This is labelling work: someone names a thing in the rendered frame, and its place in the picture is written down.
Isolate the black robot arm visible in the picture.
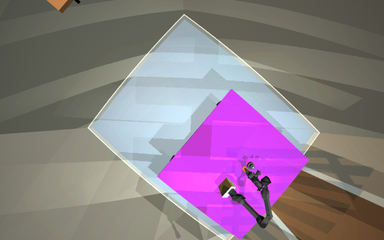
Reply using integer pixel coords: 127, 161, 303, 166
228, 176, 273, 228

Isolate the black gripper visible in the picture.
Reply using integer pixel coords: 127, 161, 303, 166
244, 168, 259, 185

